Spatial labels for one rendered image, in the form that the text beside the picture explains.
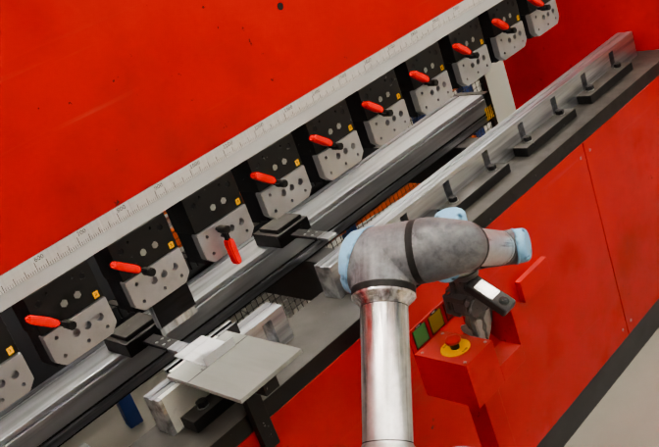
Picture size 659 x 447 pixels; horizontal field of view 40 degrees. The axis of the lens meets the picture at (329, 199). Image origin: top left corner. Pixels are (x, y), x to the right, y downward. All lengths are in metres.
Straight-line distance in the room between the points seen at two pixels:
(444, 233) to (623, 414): 1.66
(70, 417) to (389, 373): 0.94
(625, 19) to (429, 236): 2.13
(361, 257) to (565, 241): 1.39
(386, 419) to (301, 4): 1.09
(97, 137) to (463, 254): 0.77
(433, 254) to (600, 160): 1.57
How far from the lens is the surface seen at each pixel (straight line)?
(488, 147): 2.76
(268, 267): 2.50
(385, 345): 1.55
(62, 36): 1.85
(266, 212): 2.13
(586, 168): 2.99
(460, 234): 1.58
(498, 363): 2.18
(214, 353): 2.00
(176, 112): 1.97
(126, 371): 2.28
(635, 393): 3.20
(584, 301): 3.03
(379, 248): 1.58
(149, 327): 2.24
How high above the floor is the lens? 1.91
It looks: 20 degrees down
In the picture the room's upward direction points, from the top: 20 degrees counter-clockwise
